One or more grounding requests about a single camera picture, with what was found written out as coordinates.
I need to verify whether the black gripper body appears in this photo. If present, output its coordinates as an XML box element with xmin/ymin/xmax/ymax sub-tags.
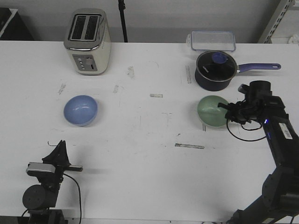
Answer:
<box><xmin>228</xmin><ymin>99</ymin><xmax>263</xmax><ymax>125</ymax></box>
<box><xmin>37</xmin><ymin>165</ymin><xmax>83</xmax><ymax>187</ymax></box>

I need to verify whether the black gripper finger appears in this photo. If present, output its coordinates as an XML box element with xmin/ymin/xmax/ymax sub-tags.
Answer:
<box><xmin>217</xmin><ymin>103</ymin><xmax>231</xmax><ymax>109</ymax></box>
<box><xmin>225</xmin><ymin>110</ymin><xmax>236</xmax><ymax>119</ymax></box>
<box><xmin>42</xmin><ymin>140</ymin><xmax>64</xmax><ymax>163</ymax></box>
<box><xmin>62</xmin><ymin>140</ymin><xmax>70</xmax><ymax>165</ymax></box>

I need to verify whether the green bowl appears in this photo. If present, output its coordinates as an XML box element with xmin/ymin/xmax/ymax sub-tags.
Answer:
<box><xmin>197</xmin><ymin>95</ymin><xmax>228</xmax><ymax>128</ymax></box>

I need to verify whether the blue bowl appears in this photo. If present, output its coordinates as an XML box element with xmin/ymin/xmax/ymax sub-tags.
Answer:
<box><xmin>63</xmin><ymin>95</ymin><xmax>98</xmax><ymax>126</ymax></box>

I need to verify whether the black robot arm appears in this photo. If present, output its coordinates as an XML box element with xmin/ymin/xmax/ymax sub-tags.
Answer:
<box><xmin>22</xmin><ymin>140</ymin><xmax>83</xmax><ymax>224</ymax></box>
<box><xmin>218</xmin><ymin>81</ymin><xmax>299</xmax><ymax>224</ymax></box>

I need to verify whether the dark blue saucepan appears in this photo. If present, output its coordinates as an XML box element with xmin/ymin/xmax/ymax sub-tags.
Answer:
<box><xmin>195</xmin><ymin>50</ymin><xmax>281</xmax><ymax>91</ymax></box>

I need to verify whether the glass pot lid blue knob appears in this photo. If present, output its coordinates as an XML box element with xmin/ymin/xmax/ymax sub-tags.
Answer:
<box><xmin>196</xmin><ymin>50</ymin><xmax>237</xmax><ymax>82</ymax></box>

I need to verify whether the clear plastic food container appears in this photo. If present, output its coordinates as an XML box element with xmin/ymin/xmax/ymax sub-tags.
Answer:
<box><xmin>185</xmin><ymin>30</ymin><xmax>236</xmax><ymax>52</ymax></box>

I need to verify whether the grey slotted shelf upright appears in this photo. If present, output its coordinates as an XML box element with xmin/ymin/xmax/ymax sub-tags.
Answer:
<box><xmin>257</xmin><ymin>0</ymin><xmax>299</xmax><ymax>44</ymax></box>

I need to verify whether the white crumpled object on shelf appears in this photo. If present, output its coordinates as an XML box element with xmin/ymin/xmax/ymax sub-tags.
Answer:
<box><xmin>288</xmin><ymin>34</ymin><xmax>299</xmax><ymax>44</ymax></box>

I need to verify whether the silver two-slot toaster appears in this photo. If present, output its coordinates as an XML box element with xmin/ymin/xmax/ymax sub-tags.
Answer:
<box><xmin>64</xmin><ymin>8</ymin><xmax>111</xmax><ymax>76</ymax></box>

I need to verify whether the black tripod pole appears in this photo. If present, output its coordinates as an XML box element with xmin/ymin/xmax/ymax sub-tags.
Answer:
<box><xmin>118</xmin><ymin>0</ymin><xmax>128</xmax><ymax>42</ymax></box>

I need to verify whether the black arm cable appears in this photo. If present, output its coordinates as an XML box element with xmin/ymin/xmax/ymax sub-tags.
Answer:
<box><xmin>226</xmin><ymin>118</ymin><xmax>268</xmax><ymax>142</ymax></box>
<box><xmin>63</xmin><ymin>173</ymin><xmax>82</xmax><ymax>224</ymax></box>

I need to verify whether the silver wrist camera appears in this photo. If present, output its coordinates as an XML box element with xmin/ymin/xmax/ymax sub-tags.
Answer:
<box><xmin>238</xmin><ymin>84</ymin><xmax>249</xmax><ymax>94</ymax></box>
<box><xmin>26</xmin><ymin>162</ymin><xmax>56</xmax><ymax>177</ymax></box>

